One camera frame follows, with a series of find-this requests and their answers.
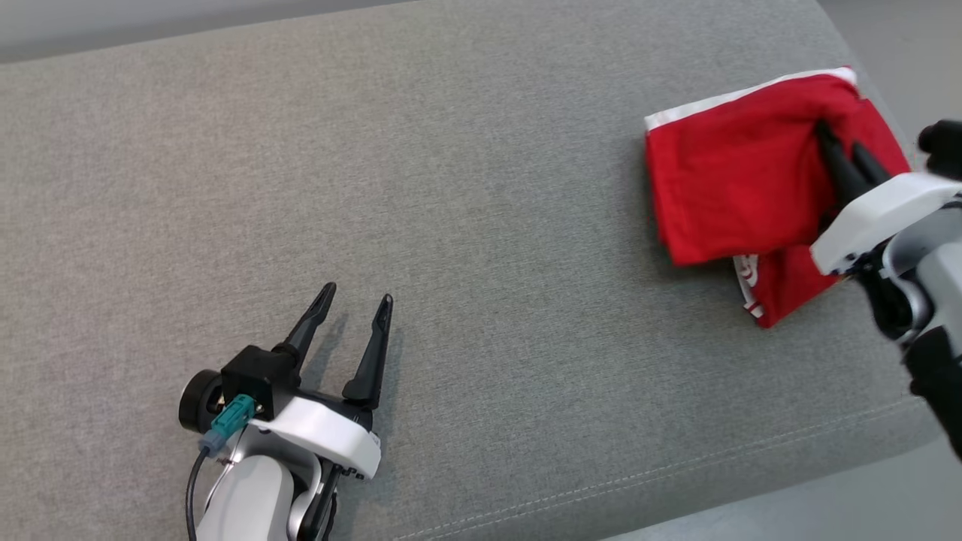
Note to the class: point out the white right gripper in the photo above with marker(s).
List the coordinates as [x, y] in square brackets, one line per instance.
[879, 218]

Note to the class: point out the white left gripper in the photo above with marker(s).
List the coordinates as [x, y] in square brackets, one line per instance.
[331, 436]

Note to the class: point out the red Bulls 23 jersey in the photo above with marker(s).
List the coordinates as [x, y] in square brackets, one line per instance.
[736, 173]

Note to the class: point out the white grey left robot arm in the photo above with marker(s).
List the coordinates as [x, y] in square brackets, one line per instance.
[248, 503]

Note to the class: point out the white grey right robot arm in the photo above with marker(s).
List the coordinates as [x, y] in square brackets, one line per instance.
[939, 270]

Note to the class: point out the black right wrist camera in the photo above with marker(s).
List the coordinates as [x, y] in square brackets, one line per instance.
[943, 146]

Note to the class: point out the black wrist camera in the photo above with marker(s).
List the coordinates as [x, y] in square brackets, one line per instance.
[252, 372]
[943, 146]

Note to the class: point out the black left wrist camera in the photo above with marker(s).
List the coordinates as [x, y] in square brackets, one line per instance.
[252, 372]

